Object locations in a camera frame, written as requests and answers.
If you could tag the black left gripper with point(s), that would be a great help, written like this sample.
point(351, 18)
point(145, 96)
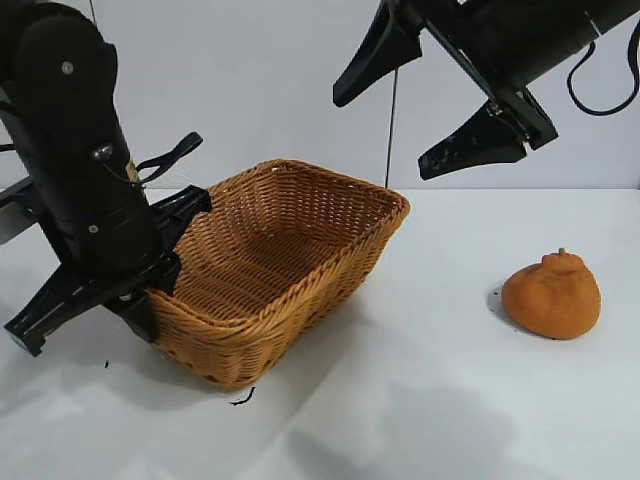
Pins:
point(105, 220)

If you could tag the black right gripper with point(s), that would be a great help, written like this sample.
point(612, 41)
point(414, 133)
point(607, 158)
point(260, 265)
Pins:
point(515, 35)

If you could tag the brown woven wicker basket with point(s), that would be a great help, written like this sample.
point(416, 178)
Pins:
point(280, 250)

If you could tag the bumpy orange fruit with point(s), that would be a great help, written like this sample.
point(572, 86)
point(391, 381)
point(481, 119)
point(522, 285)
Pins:
point(550, 300)

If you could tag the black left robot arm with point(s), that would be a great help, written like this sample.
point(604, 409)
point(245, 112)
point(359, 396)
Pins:
point(55, 75)

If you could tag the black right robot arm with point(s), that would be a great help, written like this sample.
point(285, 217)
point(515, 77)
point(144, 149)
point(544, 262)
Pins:
point(617, 10)

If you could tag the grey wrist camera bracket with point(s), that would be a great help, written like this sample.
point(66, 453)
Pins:
point(15, 220)

